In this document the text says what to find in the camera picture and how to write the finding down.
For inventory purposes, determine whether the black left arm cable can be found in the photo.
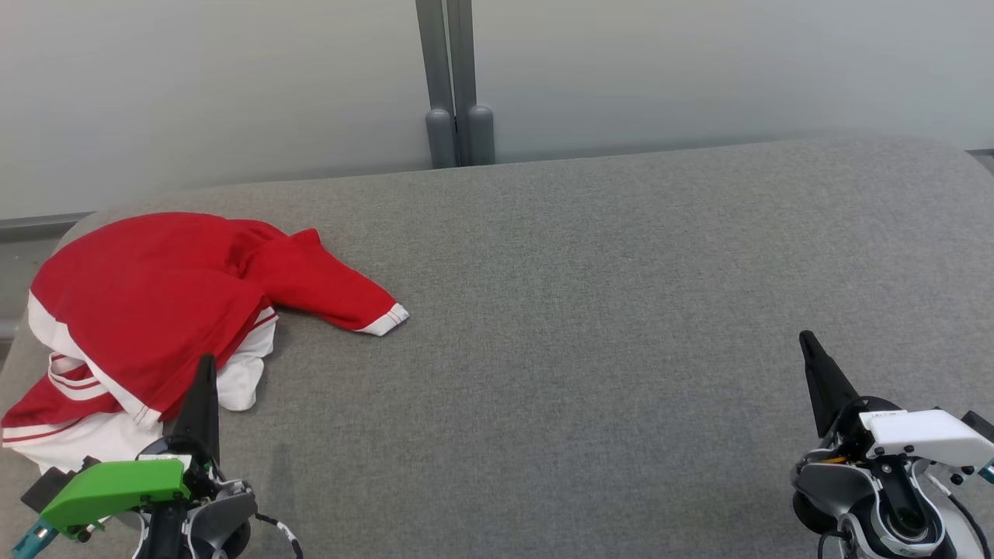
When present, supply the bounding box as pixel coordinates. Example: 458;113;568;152
253;511;304;559

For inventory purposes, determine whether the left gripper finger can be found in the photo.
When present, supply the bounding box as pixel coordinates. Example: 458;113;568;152
171;353;221;460

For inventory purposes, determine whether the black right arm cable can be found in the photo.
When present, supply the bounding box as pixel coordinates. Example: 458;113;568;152
928;470;992;559

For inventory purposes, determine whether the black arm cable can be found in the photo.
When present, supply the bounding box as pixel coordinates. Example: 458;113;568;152
928;470;992;559
253;511;304;559

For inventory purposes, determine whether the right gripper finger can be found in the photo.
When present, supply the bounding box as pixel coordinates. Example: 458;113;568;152
799;330;863;439

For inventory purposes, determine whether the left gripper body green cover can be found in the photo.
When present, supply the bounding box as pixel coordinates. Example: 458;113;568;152
39;435;224;542

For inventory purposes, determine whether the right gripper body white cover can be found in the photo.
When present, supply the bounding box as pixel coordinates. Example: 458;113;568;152
822;396;994;470

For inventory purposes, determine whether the teal left cable connector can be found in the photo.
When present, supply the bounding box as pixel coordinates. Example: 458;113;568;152
10;519;55;559

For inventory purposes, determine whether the red basketball jersey number 23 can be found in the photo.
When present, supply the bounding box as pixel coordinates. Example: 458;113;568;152
0;211;280;474

